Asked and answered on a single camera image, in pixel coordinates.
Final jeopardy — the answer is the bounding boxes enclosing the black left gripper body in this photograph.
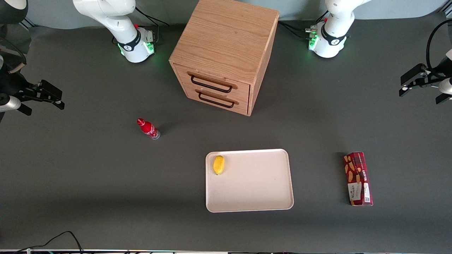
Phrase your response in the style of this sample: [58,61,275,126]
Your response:
[410,58,452,89]

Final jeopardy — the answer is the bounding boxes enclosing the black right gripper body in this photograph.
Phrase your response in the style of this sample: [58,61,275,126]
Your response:
[0,72,54,103]

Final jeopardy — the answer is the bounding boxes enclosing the red cookie box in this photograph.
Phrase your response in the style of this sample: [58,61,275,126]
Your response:
[343,152,374,207]

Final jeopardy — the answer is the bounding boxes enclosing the beige plastic tray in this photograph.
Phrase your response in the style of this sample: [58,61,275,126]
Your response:
[206,149,295,213]

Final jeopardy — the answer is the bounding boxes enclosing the red soda bottle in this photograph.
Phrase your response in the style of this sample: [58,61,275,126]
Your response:
[137,118,161,140]

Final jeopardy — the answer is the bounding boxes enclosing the wide wooden drawer front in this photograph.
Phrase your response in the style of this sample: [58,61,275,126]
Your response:
[173,63,251,102]

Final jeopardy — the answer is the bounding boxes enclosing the narrow wooden drawer front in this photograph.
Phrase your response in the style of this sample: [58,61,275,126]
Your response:
[184,86,250,115]

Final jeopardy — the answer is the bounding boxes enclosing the yellow lemon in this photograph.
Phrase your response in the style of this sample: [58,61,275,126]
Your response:
[213,155,225,176]

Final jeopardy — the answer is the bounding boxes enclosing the wooden drawer cabinet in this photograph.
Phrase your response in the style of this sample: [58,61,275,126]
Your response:
[169,0,280,117]

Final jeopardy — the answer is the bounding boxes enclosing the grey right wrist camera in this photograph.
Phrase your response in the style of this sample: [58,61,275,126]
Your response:
[0,93,32,116]

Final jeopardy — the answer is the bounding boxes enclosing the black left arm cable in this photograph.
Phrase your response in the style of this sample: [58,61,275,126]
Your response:
[425,18,452,79]

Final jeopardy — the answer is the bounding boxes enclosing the black right base cables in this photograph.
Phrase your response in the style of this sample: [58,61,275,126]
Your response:
[135,6,170,46]

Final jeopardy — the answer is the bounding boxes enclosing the black base cables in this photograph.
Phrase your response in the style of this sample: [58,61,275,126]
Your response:
[278,11,329,41]
[135,6,170,46]

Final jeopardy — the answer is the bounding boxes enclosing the black table edge cable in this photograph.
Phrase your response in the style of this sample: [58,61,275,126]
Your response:
[14,231,84,254]

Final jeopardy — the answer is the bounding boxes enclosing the black left base cables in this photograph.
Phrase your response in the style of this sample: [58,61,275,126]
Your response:
[278,11,329,41]

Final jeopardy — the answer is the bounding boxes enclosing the long black drawer handle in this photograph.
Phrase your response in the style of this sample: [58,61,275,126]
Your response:
[187,72,238,93]

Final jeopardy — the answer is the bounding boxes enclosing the short black drawer handle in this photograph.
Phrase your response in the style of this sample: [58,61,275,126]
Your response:
[195,89,240,109]

